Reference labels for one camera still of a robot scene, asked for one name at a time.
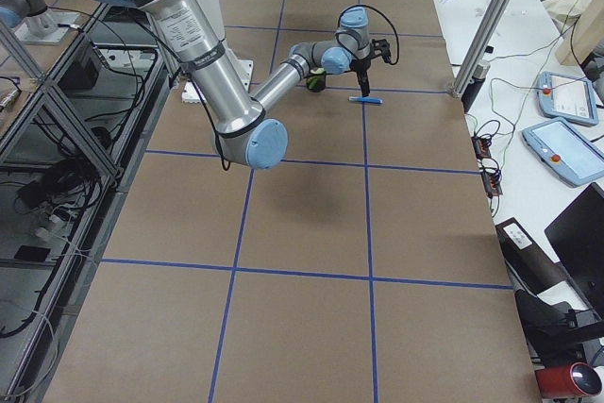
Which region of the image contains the blue marker pen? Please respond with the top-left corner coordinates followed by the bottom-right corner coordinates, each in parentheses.
top-left (348, 96), bottom-right (383, 105)

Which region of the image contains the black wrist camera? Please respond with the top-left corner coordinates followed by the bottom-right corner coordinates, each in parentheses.
top-left (369, 39), bottom-right (393, 64)

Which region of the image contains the lower blue teach pendant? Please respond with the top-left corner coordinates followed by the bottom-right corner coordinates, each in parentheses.
top-left (522, 117), bottom-right (603, 187)

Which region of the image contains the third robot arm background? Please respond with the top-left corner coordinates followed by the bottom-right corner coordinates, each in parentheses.
top-left (1, 0), bottom-right (67, 45)

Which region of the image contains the white pedestal column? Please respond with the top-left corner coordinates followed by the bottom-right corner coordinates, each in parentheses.
top-left (181, 0), bottom-right (254, 106)

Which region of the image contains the upper blue teach pendant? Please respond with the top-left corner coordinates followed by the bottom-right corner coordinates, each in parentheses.
top-left (536, 72), bottom-right (599, 126)

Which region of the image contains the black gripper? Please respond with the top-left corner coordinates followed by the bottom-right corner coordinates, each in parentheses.
top-left (349, 57), bottom-right (372, 97)

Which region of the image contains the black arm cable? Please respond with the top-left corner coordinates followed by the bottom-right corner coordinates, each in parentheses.
top-left (358, 4), bottom-right (401, 67)

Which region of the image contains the orange electronics board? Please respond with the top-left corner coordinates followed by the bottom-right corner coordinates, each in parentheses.
top-left (471, 135), bottom-right (503, 199)

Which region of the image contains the black mesh pen cup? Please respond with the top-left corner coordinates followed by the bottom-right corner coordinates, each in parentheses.
top-left (306, 68), bottom-right (327, 92)

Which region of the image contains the red cylinder speaker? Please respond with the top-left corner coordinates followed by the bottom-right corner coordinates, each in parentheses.
top-left (535, 362), bottom-right (603, 399)

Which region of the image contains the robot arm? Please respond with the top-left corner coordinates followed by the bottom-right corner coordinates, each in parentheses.
top-left (96, 0), bottom-right (376, 169)

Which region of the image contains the blue teach pendant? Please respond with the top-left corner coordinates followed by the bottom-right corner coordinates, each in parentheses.
top-left (522, 117), bottom-right (603, 187)
top-left (536, 72), bottom-right (599, 126)

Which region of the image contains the aluminium frame post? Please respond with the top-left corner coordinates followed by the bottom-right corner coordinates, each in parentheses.
top-left (448, 0), bottom-right (510, 99)

